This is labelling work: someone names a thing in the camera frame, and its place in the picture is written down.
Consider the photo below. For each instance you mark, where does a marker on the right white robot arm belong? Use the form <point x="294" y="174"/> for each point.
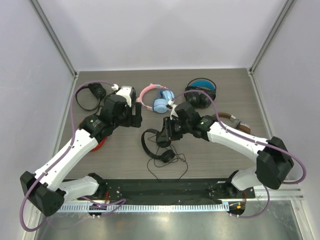
<point x="272" y="164"/>

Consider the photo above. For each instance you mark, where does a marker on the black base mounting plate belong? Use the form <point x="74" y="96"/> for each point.
<point x="167" y="192"/>

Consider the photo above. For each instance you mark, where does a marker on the red headphones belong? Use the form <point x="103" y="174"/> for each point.
<point x="99" y="145"/>

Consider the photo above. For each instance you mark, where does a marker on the brown leather headphones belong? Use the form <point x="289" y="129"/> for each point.
<point x="239" y="125"/>

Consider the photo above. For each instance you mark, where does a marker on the pink blue cat-ear headphones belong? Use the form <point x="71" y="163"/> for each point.
<point x="161" y="100"/>

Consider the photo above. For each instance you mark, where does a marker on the black blue over-ear headphones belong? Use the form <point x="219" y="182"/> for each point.
<point x="201" y="91"/>

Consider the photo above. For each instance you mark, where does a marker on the aluminium rail front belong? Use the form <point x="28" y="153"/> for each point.
<point x="292" y="194"/>

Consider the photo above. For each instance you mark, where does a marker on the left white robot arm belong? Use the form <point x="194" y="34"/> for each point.
<point x="46" y="188"/>

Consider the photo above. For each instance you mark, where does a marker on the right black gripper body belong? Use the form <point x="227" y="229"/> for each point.
<point x="166" y="128"/>

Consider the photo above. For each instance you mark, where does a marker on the slotted cable duct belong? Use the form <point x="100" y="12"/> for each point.
<point x="86" y="207"/>

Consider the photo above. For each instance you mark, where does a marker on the black headphones far left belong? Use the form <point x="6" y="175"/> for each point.
<point x="98" y="92"/>

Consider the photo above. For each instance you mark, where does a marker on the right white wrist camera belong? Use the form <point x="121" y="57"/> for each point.
<point x="172" y="106"/>

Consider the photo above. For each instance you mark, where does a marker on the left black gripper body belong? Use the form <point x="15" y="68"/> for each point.
<point x="127" y="119"/>

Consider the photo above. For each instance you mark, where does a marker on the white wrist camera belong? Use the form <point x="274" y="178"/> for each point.
<point x="128" y="92"/>
<point x="172" y="106"/>

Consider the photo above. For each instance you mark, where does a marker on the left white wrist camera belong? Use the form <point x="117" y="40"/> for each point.
<point x="128" y="92"/>

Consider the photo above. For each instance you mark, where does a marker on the black wired on-ear headphones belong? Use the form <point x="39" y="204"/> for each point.
<point x="164" y="156"/>

